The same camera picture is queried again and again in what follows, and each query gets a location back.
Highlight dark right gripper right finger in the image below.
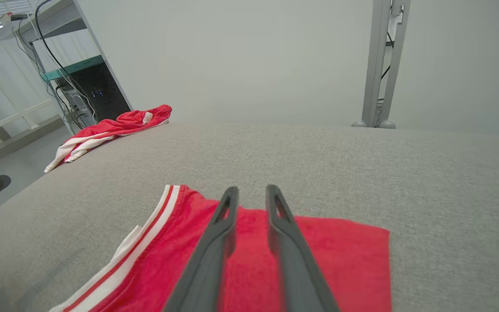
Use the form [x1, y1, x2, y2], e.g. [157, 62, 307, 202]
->
[266, 184, 341, 312]

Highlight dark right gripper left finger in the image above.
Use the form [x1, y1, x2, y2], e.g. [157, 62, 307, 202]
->
[163, 186, 239, 312]

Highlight red jersey with white sleeves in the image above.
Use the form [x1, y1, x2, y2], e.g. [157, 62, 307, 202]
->
[50, 184, 392, 312]

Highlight red shorts with white stripe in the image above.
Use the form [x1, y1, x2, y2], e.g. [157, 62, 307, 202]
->
[44, 104, 173, 174]

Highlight black computer tower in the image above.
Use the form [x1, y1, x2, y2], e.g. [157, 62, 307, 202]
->
[57, 63, 131, 128]

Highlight white railing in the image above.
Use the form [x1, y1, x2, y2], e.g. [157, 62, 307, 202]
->
[0, 97, 57, 141]

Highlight white power strip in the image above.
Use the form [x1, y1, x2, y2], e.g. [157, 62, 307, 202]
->
[0, 12, 29, 24]

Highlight grey metal post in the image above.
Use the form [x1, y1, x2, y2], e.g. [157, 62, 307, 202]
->
[353, 0, 411, 129]

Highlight black hanging cable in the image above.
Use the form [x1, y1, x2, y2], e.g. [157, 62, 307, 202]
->
[35, 0, 81, 87]

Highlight equipment rack with cables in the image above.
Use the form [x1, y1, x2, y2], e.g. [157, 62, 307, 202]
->
[13, 0, 133, 130]

